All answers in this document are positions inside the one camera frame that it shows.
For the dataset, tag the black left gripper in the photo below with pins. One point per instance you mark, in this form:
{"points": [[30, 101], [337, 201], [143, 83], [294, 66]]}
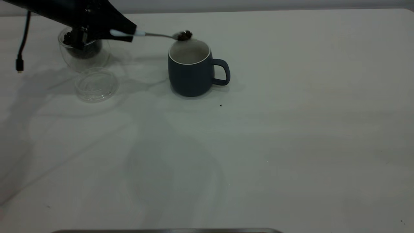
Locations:
{"points": [[87, 19]]}

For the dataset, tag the double-walled glass cup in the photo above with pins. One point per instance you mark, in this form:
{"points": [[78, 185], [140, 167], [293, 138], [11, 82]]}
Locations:
{"points": [[93, 60]]}

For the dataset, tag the clear glass lid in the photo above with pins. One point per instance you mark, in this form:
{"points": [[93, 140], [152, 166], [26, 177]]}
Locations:
{"points": [[97, 85]]}

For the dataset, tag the small coffee bean heap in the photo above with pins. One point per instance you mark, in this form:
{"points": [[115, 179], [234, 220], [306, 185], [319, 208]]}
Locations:
{"points": [[185, 35]]}

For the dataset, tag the dark grey ceramic mug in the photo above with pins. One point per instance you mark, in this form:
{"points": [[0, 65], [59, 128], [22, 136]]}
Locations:
{"points": [[190, 77]]}

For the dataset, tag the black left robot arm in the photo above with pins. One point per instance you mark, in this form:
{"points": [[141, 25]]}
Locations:
{"points": [[38, 8]]}

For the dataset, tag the coffee beans pile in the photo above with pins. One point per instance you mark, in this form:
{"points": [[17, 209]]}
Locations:
{"points": [[92, 51]]}

